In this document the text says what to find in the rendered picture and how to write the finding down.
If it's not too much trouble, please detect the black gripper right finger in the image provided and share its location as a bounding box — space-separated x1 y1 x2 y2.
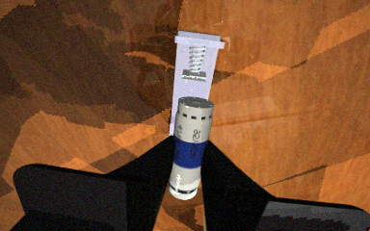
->
200 141 370 231

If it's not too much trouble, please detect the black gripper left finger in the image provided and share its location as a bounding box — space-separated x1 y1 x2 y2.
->
13 135 175 231

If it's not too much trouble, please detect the grey and blue battery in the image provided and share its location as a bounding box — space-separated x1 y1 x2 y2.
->
169 96 214 200

